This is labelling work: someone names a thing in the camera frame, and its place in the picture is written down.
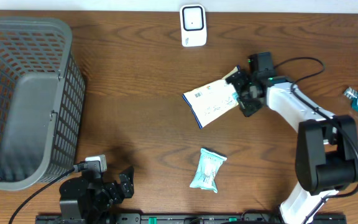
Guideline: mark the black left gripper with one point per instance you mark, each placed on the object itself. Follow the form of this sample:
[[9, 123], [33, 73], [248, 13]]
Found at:
[[126, 184]]

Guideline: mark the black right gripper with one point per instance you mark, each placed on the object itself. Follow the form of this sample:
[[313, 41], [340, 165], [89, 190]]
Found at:
[[235, 79]]

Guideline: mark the yellow snack bag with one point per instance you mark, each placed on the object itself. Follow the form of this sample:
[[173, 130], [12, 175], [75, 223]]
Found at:
[[212, 100]]

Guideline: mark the light teal snack packet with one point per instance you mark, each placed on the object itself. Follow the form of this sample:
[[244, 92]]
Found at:
[[207, 169]]

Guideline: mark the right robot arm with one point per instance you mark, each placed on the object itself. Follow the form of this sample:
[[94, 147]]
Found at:
[[326, 162]]

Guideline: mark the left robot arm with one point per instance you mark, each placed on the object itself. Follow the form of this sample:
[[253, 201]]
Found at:
[[88, 198]]

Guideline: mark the white barcode scanner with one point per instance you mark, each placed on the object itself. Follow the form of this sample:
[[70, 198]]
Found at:
[[193, 25]]

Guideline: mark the gray plastic basket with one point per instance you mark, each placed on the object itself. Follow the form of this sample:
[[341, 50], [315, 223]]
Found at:
[[42, 94]]

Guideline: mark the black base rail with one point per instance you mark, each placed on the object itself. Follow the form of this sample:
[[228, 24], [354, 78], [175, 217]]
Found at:
[[136, 218]]

